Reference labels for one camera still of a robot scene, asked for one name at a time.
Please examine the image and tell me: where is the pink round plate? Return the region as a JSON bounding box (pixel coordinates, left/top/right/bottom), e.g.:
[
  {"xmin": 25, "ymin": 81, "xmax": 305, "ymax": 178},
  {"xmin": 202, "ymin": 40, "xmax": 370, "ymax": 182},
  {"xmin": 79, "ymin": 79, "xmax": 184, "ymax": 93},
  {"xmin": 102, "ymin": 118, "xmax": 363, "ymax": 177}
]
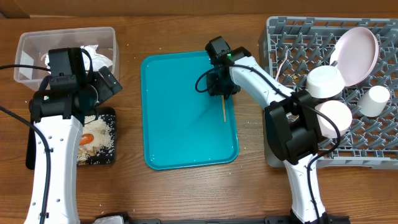
[{"xmin": 330, "ymin": 27, "xmax": 379, "ymax": 86}]

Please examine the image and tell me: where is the orange carrot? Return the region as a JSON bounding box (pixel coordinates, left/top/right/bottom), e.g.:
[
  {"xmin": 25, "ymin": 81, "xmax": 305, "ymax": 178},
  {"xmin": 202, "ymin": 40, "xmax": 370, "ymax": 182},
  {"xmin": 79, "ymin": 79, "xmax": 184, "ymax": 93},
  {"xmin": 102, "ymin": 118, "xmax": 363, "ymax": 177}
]
[{"xmin": 80, "ymin": 133, "xmax": 94, "ymax": 146}]

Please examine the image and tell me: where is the grey dishwasher rack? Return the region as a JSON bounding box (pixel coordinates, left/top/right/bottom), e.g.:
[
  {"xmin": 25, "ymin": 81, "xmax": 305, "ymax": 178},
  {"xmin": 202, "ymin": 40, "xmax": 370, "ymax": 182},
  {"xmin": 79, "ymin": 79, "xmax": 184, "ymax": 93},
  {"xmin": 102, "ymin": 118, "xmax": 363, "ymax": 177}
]
[{"xmin": 259, "ymin": 16, "xmax": 397, "ymax": 169}]

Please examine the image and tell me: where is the white plastic fork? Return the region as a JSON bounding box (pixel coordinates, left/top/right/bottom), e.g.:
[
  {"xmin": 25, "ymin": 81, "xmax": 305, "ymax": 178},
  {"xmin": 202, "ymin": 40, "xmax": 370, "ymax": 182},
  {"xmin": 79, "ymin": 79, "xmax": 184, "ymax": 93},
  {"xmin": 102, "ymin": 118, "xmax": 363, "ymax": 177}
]
[{"xmin": 275, "ymin": 50, "xmax": 289, "ymax": 81}]

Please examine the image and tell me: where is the small crumpled white tissue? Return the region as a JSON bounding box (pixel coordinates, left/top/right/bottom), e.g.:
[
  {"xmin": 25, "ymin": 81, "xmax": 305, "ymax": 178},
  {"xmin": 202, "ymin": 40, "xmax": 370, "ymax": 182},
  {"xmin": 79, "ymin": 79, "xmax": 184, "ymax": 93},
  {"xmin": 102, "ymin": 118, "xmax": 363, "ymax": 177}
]
[{"xmin": 41, "ymin": 53, "xmax": 50, "ymax": 68}]

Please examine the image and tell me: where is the spilled white rice pile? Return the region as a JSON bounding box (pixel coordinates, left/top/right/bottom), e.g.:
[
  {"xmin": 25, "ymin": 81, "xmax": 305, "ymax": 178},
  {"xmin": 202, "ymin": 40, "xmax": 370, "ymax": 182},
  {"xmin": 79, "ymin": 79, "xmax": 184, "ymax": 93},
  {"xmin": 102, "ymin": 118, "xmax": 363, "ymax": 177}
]
[{"xmin": 77, "ymin": 114, "xmax": 115, "ymax": 164}]

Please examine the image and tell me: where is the light green bowl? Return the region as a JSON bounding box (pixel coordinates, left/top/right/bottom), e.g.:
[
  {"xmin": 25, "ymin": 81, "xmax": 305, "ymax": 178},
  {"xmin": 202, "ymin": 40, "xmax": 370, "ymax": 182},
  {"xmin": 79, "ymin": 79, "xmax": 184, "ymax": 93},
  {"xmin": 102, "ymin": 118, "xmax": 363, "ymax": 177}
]
[{"xmin": 305, "ymin": 65, "xmax": 345, "ymax": 99}]

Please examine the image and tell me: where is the large crumpled white tissue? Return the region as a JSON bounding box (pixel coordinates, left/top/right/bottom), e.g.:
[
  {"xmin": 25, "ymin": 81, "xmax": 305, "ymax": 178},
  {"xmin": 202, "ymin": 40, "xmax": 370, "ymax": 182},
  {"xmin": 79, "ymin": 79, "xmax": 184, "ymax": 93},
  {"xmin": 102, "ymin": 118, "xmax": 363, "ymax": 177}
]
[{"xmin": 80, "ymin": 45, "xmax": 113, "ymax": 72}]

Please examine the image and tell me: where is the wooden chopstick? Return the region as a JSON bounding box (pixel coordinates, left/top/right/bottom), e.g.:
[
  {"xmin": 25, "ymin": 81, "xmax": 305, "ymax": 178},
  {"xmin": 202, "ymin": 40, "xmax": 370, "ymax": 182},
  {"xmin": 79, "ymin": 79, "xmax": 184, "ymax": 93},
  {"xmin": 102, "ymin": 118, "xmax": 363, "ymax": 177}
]
[{"xmin": 221, "ymin": 95, "xmax": 226, "ymax": 122}]

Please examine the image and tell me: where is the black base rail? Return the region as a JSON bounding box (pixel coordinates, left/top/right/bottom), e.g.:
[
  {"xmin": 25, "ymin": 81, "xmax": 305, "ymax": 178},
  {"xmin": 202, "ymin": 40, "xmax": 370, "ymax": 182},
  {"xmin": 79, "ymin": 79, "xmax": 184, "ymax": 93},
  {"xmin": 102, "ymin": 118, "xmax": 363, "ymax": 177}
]
[{"xmin": 126, "ymin": 215, "xmax": 351, "ymax": 224}]

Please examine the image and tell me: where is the clear plastic waste bin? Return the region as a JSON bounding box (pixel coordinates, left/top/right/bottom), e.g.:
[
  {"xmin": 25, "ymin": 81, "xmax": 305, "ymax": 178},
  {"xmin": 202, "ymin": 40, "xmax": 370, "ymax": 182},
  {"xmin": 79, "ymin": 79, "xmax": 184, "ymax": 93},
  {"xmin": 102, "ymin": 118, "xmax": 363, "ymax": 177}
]
[{"xmin": 15, "ymin": 27, "xmax": 119, "ymax": 80}]

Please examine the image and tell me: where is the white upturned cup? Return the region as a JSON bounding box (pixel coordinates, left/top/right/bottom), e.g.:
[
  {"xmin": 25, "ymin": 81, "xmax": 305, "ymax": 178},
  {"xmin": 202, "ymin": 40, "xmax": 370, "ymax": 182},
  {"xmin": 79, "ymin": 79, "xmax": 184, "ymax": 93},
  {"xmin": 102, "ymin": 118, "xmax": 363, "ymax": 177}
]
[{"xmin": 357, "ymin": 86, "xmax": 391, "ymax": 117}]

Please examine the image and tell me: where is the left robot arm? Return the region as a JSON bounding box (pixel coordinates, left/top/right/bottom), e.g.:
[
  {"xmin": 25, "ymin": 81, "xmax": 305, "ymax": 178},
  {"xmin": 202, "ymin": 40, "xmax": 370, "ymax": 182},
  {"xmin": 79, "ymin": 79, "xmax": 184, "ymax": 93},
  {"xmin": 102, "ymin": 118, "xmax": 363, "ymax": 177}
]
[{"xmin": 25, "ymin": 47, "xmax": 122, "ymax": 223}]

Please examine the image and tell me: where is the teal serving tray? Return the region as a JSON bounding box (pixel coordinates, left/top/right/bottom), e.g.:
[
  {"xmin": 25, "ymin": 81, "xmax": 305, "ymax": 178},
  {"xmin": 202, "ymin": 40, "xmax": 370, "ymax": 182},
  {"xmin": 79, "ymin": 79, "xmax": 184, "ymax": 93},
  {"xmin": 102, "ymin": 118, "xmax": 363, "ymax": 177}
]
[{"xmin": 141, "ymin": 51, "xmax": 239, "ymax": 170}]

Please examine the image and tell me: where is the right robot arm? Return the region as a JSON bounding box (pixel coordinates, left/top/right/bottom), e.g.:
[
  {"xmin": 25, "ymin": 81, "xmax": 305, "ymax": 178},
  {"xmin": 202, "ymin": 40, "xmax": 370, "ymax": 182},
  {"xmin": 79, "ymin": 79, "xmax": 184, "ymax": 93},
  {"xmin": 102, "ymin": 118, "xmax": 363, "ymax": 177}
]
[{"xmin": 205, "ymin": 36, "xmax": 326, "ymax": 223}]

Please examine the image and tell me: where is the black plastic tray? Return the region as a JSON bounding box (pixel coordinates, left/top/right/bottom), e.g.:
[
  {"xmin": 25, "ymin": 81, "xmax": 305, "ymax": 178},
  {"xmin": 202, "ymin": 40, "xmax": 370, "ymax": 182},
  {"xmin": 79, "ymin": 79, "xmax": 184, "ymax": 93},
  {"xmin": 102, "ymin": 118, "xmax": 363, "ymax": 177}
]
[{"xmin": 25, "ymin": 106, "xmax": 118, "ymax": 170}]

